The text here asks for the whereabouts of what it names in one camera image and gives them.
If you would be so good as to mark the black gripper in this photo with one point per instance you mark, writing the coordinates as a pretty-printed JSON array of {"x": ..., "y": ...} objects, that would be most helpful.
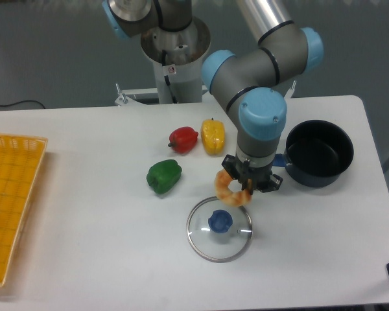
[{"x": 251, "y": 175}]

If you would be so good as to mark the glazed brown donut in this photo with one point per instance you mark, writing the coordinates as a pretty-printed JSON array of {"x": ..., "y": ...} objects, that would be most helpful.
[{"x": 226, "y": 195}]

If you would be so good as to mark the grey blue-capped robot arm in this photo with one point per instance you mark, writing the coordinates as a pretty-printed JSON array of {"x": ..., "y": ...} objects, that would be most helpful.
[{"x": 260, "y": 115}]

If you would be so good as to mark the dark blue cooking pot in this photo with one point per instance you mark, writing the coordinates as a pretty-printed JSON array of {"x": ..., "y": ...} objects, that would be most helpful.
[{"x": 316, "y": 153}]

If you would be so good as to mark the glass lid blue knob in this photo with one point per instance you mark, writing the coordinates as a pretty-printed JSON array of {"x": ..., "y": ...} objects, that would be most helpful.
[{"x": 217, "y": 232}]

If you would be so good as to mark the yellow bell pepper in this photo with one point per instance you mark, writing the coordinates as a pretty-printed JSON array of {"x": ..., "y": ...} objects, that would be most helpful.
[{"x": 213, "y": 136}]

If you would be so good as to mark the red bell pepper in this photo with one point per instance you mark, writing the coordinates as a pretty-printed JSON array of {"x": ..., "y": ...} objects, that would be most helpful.
[{"x": 183, "y": 140}]

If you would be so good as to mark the green bell pepper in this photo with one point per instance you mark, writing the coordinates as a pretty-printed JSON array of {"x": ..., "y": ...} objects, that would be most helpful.
[{"x": 162, "y": 176}]

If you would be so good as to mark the yellow plastic basket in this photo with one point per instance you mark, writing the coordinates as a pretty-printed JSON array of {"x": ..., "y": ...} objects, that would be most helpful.
[{"x": 20, "y": 161}]

